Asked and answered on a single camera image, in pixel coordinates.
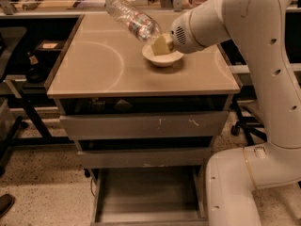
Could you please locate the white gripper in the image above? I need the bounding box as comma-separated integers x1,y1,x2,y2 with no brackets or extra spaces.
150,8,205,56

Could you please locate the clear plastic water bottle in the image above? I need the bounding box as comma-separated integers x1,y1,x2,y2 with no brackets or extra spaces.
108,0,161,42

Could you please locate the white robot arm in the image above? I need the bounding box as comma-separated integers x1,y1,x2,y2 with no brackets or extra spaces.
169,0,301,226

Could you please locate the grey top drawer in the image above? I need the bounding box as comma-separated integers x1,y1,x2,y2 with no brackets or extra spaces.
60,111,229,140

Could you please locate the grey drawer cabinet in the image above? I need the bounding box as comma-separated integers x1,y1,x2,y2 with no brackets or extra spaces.
44,11,243,226

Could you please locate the grey middle drawer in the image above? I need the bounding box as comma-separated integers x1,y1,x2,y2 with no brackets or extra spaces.
77,148,211,169

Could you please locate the dark bottle under desk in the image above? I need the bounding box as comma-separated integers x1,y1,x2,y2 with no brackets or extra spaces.
25,52,47,83

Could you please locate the open grey bottom drawer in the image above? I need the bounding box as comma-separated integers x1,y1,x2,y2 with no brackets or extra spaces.
90,166,209,226

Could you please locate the white paper bowl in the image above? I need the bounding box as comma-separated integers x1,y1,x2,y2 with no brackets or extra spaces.
142,44,183,67

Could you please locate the black office chair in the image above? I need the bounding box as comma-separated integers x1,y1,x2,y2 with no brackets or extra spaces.
230,97,267,146

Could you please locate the black box with label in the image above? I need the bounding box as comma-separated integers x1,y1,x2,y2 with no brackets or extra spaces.
35,40,65,52

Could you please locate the dark shoe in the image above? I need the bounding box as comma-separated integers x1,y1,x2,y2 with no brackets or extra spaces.
0,194,15,218

